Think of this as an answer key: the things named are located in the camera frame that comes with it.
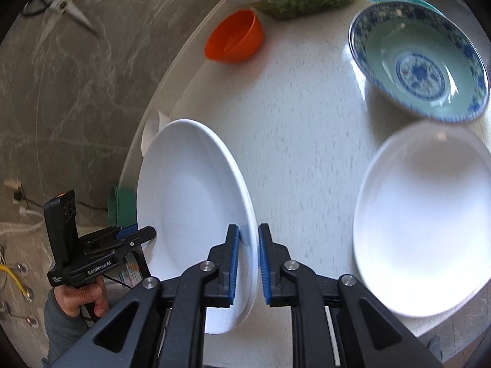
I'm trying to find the blue patterned bowl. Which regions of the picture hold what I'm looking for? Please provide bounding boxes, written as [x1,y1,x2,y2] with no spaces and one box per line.
[348,1,489,124]

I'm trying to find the black handled scissors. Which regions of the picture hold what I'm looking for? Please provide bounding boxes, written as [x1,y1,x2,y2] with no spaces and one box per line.
[21,0,125,54]

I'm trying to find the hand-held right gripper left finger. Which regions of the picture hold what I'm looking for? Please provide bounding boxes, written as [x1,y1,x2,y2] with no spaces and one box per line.
[50,224,241,368]

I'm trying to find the small white bowl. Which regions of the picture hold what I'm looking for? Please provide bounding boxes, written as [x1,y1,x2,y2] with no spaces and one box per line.
[141,110,173,158]

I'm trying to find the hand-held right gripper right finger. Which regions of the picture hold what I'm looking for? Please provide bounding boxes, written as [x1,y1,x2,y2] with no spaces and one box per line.
[258,223,446,368]

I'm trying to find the person's left hand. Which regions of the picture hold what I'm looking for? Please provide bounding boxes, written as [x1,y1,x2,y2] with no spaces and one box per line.
[53,274,109,319]

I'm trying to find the person's left forearm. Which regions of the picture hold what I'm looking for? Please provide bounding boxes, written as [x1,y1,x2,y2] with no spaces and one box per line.
[43,295,95,362]

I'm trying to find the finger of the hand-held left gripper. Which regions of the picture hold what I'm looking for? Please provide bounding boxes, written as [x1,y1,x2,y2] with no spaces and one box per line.
[87,223,137,247]
[86,226,157,263]

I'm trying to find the green bowl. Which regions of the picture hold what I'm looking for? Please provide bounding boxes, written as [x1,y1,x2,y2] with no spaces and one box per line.
[107,185,138,234]

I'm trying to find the black cable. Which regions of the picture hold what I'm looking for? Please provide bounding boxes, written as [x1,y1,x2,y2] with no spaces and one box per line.
[22,197,109,213]

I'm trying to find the white hose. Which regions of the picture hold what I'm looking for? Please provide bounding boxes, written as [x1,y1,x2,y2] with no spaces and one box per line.
[0,210,47,240]

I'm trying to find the white plate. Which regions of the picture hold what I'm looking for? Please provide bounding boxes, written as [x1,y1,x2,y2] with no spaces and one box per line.
[136,119,258,335]
[353,121,491,318]

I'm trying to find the orange bowl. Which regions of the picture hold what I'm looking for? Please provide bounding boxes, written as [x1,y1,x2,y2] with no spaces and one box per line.
[204,10,265,64]

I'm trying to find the yellow hose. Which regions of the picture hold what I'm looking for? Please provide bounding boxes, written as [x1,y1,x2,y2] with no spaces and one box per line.
[0,264,29,300]

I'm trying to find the labelled container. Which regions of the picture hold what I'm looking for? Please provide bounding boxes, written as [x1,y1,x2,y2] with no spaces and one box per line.
[118,253,148,288]

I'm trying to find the wall socket with plugs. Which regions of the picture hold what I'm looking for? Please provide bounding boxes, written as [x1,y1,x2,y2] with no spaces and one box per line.
[4,178,28,216]

